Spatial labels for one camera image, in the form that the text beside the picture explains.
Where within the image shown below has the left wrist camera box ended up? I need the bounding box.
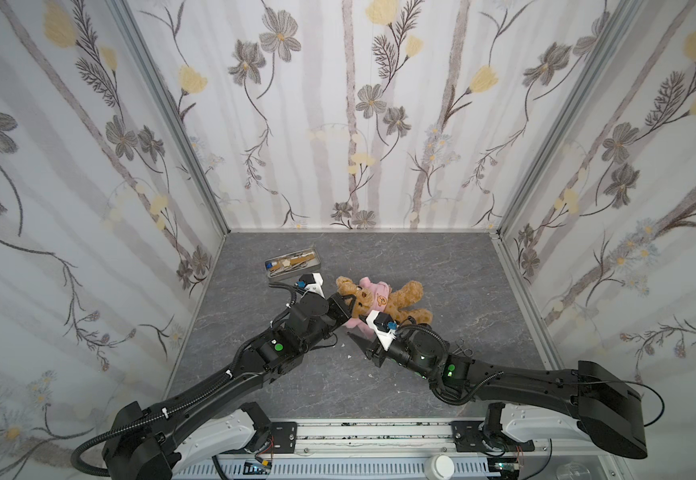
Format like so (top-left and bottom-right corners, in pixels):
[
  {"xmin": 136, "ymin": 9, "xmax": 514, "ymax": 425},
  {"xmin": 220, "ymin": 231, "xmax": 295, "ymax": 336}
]
[{"xmin": 296, "ymin": 272, "xmax": 324, "ymax": 297}]

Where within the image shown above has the black mounting plate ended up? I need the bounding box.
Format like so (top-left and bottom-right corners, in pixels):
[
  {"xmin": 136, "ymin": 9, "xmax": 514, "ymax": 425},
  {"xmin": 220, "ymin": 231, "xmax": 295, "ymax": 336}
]
[
  {"xmin": 249, "ymin": 421, "xmax": 298, "ymax": 455},
  {"xmin": 450, "ymin": 420, "xmax": 535, "ymax": 457}
]

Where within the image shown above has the white round cap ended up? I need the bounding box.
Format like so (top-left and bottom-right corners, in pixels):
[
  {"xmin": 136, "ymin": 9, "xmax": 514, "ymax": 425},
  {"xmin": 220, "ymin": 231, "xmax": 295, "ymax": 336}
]
[{"xmin": 423, "ymin": 454, "xmax": 455, "ymax": 480}]

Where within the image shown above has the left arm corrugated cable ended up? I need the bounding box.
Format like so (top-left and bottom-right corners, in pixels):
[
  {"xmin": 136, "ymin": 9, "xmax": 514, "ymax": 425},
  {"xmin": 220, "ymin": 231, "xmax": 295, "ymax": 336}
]
[{"xmin": 70, "ymin": 377, "xmax": 235, "ymax": 478}]

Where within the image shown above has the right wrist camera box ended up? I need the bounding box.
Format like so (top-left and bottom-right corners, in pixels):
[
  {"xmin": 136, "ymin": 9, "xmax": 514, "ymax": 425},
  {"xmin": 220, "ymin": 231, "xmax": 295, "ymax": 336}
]
[{"xmin": 365, "ymin": 310, "xmax": 398, "ymax": 351}]

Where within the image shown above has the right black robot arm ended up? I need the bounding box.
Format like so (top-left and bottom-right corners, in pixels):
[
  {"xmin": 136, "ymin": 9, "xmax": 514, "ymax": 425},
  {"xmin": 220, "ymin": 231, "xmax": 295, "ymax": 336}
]
[{"xmin": 348, "ymin": 325, "xmax": 648, "ymax": 460}]

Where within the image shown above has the pink fleece bear hoodie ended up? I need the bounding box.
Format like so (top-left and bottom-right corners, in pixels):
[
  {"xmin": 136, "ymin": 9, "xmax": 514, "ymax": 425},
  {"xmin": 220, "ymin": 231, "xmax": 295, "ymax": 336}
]
[{"xmin": 336, "ymin": 277, "xmax": 391, "ymax": 333}]

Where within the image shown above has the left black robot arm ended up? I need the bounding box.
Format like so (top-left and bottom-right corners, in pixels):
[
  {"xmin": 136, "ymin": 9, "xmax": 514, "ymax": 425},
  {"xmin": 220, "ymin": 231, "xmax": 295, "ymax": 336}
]
[{"xmin": 102, "ymin": 292, "xmax": 356, "ymax": 479}]

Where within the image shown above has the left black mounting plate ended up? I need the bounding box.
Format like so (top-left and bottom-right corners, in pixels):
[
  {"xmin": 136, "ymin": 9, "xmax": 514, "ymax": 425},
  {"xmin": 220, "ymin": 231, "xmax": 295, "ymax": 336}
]
[{"xmin": 249, "ymin": 421, "xmax": 298, "ymax": 455}]

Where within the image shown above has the clear plastic tool box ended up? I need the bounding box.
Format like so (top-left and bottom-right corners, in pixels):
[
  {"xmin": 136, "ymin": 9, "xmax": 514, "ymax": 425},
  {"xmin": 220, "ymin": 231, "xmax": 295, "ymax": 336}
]
[{"xmin": 264, "ymin": 248, "xmax": 321, "ymax": 281}]

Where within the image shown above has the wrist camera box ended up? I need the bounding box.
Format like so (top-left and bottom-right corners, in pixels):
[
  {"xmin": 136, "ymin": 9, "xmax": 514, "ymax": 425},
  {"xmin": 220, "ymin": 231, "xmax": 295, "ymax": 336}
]
[
  {"xmin": 296, "ymin": 272, "xmax": 324, "ymax": 297},
  {"xmin": 365, "ymin": 310, "xmax": 398, "ymax": 351}
]

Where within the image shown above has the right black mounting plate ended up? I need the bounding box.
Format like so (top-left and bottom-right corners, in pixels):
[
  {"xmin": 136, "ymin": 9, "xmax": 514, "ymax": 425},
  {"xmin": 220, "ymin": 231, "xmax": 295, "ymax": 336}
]
[{"xmin": 450, "ymin": 420, "xmax": 535, "ymax": 457}]

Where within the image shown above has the brown teddy bear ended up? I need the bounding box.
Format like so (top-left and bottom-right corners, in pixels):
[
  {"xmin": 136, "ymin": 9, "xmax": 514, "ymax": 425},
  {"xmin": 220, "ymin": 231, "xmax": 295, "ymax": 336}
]
[{"xmin": 336, "ymin": 276, "xmax": 433, "ymax": 333}]

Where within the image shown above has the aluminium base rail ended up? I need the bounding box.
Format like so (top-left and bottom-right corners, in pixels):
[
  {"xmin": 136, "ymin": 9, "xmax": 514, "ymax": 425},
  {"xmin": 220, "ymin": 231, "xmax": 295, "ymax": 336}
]
[{"xmin": 124, "ymin": 417, "xmax": 634, "ymax": 480}]

